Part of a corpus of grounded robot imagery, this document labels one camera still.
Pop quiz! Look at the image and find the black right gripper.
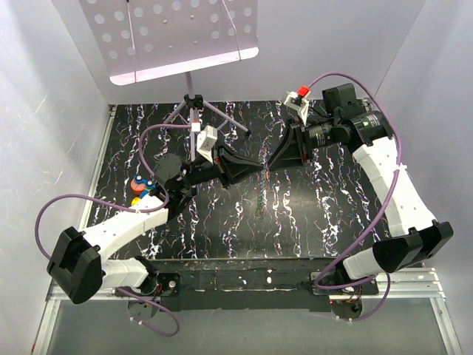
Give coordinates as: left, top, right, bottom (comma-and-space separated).
266, 116, 338, 172

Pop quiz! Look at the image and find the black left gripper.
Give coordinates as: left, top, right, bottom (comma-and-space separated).
177, 141, 264, 190

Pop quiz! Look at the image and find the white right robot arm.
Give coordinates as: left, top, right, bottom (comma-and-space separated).
268, 83, 454, 294

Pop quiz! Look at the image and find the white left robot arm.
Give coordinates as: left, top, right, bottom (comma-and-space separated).
47, 144, 262, 304

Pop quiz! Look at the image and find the orange blue toy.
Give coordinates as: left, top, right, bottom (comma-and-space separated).
130, 175, 156, 197

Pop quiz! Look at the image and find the yellow blue toy block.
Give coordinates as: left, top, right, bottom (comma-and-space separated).
131, 197, 141, 206

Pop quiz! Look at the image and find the white perforated music stand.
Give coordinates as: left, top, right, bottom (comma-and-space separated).
80, 0, 259, 154

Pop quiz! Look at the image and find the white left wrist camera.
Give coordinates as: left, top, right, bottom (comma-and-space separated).
191, 121, 217, 163

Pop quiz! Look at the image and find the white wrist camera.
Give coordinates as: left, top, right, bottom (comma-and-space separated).
191, 121, 217, 163
283, 86, 310, 126

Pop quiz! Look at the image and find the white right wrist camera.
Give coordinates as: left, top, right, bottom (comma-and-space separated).
283, 86, 310, 126

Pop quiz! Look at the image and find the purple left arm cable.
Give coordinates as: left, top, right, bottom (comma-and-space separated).
34, 124, 195, 337

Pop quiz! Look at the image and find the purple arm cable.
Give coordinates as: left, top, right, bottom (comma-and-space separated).
34, 124, 195, 337
306, 72, 404, 322

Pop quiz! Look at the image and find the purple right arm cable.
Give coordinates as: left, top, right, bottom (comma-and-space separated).
306, 72, 404, 322

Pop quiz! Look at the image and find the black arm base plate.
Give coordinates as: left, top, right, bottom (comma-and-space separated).
114, 254, 380, 314

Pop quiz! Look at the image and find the aluminium rail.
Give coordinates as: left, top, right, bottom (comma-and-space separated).
36, 268, 461, 354

